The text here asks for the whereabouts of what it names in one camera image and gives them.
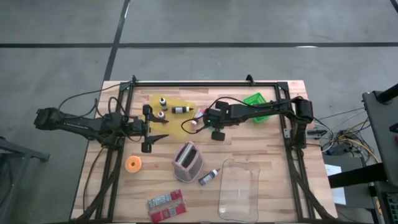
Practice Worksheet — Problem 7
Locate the green plastic basket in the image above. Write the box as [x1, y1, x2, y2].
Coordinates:
[243, 92, 272, 124]

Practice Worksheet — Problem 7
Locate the black aluminium table frame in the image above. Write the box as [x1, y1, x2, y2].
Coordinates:
[74, 80, 332, 224]

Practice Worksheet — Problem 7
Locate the clear plastic container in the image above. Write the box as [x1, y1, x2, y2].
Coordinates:
[217, 158, 261, 223]

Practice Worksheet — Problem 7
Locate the orange donut with pink frosting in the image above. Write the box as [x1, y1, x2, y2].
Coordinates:
[124, 155, 143, 174]

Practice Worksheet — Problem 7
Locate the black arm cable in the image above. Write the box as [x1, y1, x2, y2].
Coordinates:
[57, 81, 134, 119]

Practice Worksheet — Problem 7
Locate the grey metal stand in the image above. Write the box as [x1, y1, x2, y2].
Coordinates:
[0, 136, 51, 224]

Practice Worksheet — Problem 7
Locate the red marker tube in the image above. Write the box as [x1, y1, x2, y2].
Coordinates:
[190, 108, 206, 126]

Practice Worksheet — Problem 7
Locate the dark grey equipment cart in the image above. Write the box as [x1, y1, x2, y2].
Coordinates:
[361, 83, 398, 187]

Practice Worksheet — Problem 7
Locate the violet food colouring bottle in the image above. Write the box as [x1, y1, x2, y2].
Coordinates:
[198, 168, 221, 187]

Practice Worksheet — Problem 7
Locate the floor cable bundle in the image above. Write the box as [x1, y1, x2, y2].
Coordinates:
[320, 136, 381, 164]

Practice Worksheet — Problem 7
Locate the pink and grey toaster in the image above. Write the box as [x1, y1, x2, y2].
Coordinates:
[172, 141, 205, 184]

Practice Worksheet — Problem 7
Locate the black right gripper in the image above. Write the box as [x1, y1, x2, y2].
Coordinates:
[203, 100, 233, 142]

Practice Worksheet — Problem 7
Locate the red candy package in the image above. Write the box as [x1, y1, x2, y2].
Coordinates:
[146, 189, 188, 224]

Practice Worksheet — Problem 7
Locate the black cart crossbar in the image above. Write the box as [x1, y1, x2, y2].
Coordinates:
[328, 162, 389, 189]

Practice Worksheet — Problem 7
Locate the red-brown cable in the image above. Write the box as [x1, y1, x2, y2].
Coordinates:
[82, 145, 108, 215]

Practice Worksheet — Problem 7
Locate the yellow translucent plastic bin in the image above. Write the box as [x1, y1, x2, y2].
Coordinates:
[142, 94, 197, 143]

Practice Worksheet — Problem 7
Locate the white paper sheet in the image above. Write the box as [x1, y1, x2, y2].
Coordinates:
[324, 164, 347, 206]

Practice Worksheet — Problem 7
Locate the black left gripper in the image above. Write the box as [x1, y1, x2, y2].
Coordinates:
[126, 104, 170, 154]

